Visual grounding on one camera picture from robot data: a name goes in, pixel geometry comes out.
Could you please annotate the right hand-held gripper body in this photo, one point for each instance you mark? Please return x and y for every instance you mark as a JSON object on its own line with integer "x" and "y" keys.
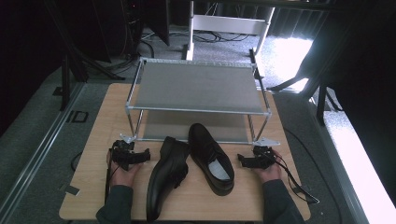
{"x": 264, "y": 157}

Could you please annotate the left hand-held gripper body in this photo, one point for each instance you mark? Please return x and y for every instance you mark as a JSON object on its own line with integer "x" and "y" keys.
{"x": 122, "y": 154}

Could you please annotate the person's right hand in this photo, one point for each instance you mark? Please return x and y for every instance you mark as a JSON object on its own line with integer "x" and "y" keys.
{"x": 271, "y": 173}

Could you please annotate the person's left hand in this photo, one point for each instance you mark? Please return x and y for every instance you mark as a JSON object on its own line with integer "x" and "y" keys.
{"x": 124, "y": 176}

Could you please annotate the black leather shoe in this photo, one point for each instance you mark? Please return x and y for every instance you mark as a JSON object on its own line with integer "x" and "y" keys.
{"x": 208, "y": 155}
{"x": 168, "y": 177}

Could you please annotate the black floor socket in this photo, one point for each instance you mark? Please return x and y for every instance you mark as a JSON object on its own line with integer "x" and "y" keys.
{"x": 79, "y": 116}

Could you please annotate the black tape patch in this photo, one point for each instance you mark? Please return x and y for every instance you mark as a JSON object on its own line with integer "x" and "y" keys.
{"x": 71, "y": 189}

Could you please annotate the black metal stand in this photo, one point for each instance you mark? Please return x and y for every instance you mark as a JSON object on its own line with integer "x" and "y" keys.
{"x": 66, "y": 81}
{"x": 320, "y": 105}

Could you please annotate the metal shoe rack grey shelves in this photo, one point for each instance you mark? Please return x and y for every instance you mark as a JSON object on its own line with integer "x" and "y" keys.
{"x": 199, "y": 85}

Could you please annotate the metal floor rail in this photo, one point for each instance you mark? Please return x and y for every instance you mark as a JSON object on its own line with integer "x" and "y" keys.
{"x": 34, "y": 155}

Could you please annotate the white desk frame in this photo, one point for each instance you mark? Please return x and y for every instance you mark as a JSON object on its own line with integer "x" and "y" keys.
{"x": 229, "y": 24}

